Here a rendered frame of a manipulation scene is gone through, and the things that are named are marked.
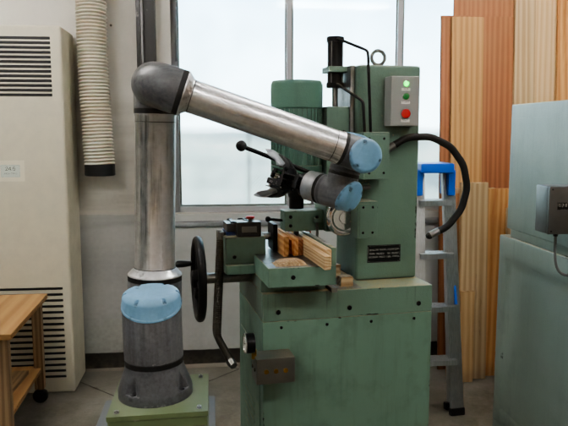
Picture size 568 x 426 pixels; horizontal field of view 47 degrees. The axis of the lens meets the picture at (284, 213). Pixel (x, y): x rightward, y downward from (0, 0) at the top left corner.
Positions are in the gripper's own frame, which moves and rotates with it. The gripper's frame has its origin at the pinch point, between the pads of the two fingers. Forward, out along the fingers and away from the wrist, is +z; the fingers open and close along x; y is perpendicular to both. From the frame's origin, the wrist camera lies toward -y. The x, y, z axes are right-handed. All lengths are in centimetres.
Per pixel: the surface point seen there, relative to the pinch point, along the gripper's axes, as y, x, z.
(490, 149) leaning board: -186, -43, -3
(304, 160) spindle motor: -13.2, -7.5, -6.0
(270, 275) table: 7.2, 28.5, -18.9
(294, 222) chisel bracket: -19.0, 13.7, -4.7
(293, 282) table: 1.3, 29.2, -23.9
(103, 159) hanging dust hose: -49, 15, 138
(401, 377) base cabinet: -41, 54, -47
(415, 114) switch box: -30, -31, -32
